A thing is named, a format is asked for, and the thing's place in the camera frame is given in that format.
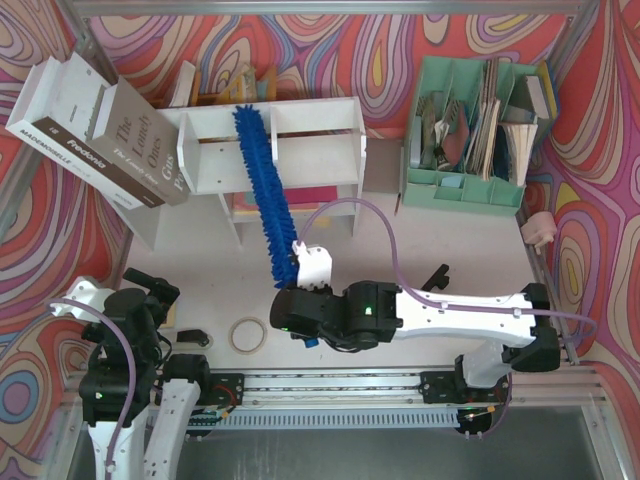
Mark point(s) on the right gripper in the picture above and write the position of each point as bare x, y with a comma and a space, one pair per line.
280, 310

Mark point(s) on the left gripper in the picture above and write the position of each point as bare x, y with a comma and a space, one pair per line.
151, 288

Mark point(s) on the blue microfiber duster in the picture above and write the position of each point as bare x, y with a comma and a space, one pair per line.
277, 222

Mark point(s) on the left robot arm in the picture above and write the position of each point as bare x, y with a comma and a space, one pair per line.
137, 399

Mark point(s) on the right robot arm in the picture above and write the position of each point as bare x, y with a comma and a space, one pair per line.
512, 337

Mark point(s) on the white wooden bookshelf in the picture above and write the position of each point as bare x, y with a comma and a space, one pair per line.
313, 143

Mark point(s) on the black stapler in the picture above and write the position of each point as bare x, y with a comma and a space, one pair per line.
194, 338

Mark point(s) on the black clip object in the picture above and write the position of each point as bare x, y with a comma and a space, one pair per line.
439, 280

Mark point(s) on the yellow sticky note pad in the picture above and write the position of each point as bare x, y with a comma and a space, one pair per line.
322, 222

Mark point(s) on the masking tape roll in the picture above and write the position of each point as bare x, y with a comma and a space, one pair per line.
247, 336

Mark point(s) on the red pencil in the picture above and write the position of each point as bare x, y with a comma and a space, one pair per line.
397, 203

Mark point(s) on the stack of coloured paper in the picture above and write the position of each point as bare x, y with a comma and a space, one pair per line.
299, 200

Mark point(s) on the taupe book Lonely Ones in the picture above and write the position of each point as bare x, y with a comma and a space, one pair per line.
140, 142

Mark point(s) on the pink piggy figure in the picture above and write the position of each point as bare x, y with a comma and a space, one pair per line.
539, 230

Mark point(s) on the brown book Fredonia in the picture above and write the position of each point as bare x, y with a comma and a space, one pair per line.
73, 93

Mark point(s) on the mint green desk organizer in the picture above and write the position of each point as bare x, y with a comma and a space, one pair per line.
473, 126

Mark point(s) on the white book Mademoiselle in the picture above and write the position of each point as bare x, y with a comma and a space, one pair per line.
21, 123

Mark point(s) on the black mounting rail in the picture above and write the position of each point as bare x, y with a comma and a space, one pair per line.
280, 387

